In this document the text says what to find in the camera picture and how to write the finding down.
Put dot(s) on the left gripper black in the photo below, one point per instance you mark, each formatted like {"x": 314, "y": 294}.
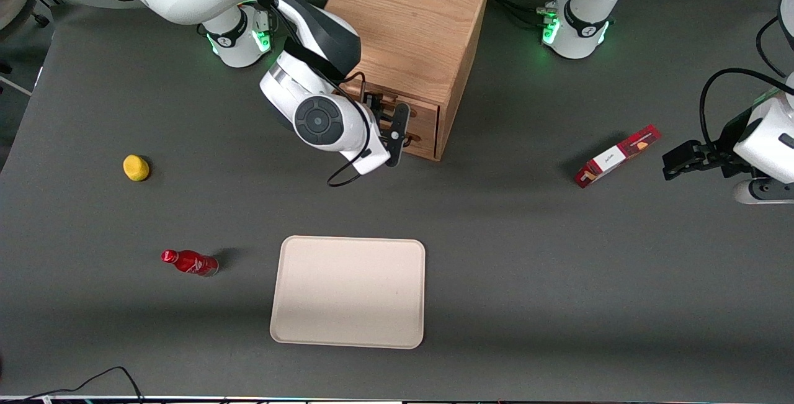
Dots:
{"x": 723, "y": 154}

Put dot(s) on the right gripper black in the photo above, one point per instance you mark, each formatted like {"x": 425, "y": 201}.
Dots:
{"x": 371, "y": 103}

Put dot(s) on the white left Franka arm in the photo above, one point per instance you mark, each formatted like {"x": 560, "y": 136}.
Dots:
{"x": 583, "y": 25}

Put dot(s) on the wooden drawer cabinet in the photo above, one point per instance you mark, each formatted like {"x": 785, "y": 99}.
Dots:
{"x": 409, "y": 19}

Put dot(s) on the red and white snack box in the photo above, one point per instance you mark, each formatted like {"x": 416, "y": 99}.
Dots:
{"x": 614, "y": 157}

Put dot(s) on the beige plastic tray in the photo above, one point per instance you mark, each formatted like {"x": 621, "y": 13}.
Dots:
{"x": 347, "y": 292}

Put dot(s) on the red bottle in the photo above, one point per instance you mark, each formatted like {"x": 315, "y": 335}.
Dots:
{"x": 189, "y": 262}

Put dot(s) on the yellow lemon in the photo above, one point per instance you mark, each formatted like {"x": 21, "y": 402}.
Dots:
{"x": 136, "y": 168}

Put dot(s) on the beige round object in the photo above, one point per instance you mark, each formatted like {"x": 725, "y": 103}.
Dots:
{"x": 12, "y": 4}

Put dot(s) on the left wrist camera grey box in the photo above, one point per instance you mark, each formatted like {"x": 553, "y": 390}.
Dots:
{"x": 763, "y": 193}

